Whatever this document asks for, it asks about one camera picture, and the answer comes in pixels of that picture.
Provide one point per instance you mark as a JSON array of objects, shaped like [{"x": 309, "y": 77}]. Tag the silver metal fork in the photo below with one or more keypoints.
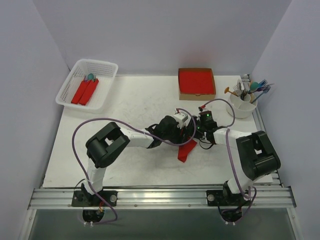
[{"x": 239, "y": 90}]

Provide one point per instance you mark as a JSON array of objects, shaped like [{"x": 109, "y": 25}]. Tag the teal spoon in cup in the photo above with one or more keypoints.
[{"x": 253, "y": 86}]

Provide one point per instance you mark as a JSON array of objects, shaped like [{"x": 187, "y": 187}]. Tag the red rolled napkin left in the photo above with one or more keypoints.
[{"x": 80, "y": 91}]

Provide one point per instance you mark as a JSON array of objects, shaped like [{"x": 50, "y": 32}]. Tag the red napkin stack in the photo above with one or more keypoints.
[{"x": 196, "y": 82}]

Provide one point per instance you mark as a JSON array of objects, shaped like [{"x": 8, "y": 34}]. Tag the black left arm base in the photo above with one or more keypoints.
[{"x": 83, "y": 199}]

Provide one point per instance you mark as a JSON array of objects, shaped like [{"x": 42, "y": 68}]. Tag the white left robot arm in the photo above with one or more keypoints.
[{"x": 107, "y": 144}]

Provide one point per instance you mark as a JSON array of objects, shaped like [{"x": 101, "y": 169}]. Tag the teal spoon in basket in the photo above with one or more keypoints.
[{"x": 91, "y": 77}]

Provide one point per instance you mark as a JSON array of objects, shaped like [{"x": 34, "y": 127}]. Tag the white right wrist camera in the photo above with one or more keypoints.
[{"x": 202, "y": 108}]

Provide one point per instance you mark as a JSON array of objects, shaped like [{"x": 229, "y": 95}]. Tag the blue plastic fork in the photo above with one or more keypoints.
[{"x": 264, "y": 88}]

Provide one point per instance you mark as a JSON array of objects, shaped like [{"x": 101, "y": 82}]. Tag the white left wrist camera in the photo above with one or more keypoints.
[{"x": 180, "y": 118}]

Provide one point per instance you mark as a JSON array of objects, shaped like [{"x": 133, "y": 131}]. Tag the brown cardboard box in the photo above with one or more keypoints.
[{"x": 196, "y": 97}]

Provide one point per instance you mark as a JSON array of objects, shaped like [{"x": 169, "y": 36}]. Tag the white utensil holder cup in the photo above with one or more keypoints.
[{"x": 243, "y": 108}]

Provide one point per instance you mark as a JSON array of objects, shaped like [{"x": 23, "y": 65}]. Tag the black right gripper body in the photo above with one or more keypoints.
[{"x": 197, "y": 126}]

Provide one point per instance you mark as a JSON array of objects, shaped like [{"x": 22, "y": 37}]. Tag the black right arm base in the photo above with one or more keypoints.
[{"x": 230, "y": 208}]

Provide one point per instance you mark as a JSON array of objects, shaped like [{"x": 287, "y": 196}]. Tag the white plastic basket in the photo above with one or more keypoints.
[{"x": 105, "y": 72}]

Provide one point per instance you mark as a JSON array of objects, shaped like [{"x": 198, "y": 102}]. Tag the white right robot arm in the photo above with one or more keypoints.
[{"x": 251, "y": 155}]

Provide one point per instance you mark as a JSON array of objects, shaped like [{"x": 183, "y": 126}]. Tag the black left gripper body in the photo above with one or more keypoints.
[{"x": 184, "y": 132}]

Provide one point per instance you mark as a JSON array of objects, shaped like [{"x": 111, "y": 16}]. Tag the red paper napkin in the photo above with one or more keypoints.
[{"x": 184, "y": 151}]

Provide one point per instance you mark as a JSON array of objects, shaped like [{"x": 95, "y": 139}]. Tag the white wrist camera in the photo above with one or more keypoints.
[
  {"x": 202, "y": 108},
  {"x": 180, "y": 118}
]

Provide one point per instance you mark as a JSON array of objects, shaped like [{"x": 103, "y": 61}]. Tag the aluminium rail frame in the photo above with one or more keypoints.
[{"x": 158, "y": 197}]

